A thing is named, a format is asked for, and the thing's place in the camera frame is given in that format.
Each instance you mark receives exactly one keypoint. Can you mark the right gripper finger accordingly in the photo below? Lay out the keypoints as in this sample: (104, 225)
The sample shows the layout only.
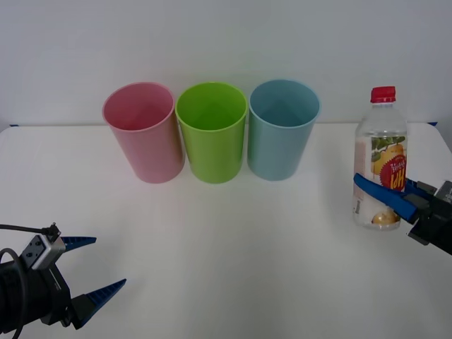
(392, 197)
(423, 190)

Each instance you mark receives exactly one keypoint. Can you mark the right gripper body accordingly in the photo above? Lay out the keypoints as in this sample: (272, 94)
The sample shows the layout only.
(436, 226)

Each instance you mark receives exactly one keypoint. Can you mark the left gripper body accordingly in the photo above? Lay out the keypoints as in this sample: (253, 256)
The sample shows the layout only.
(51, 296)

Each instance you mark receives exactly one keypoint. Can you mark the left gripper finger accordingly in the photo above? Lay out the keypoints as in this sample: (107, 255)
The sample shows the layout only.
(79, 241)
(95, 300)

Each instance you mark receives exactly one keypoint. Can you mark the clear bottle with red cap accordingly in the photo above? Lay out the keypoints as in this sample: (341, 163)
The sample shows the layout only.
(381, 141)

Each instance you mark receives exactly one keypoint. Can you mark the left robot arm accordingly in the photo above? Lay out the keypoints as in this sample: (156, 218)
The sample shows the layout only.
(8, 286)

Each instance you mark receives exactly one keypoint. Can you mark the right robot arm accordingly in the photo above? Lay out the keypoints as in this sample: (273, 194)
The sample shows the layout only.
(445, 192)

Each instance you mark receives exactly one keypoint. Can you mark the pink plastic bin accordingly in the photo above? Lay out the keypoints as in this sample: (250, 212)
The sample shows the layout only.
(152, 155)

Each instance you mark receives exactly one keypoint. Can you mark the pale blue plastic bin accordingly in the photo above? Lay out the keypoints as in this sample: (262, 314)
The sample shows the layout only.
(275, 155)

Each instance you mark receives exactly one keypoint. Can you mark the green plastic bin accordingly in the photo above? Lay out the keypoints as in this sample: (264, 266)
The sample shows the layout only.
(215, 159)

